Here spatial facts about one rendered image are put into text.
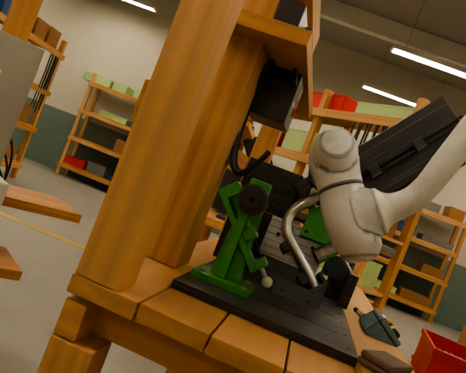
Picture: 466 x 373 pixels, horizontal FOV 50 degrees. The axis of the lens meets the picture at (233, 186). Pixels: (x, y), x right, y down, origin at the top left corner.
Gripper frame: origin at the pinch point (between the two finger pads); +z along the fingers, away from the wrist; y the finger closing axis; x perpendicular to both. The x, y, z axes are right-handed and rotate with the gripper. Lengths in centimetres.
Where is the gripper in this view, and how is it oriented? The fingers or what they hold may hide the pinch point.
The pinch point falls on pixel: (317, 196)
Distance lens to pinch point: 145.7
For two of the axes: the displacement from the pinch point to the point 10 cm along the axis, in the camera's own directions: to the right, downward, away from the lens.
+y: -3.7, -8.8, 2.9
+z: 0.6, 2.9, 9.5
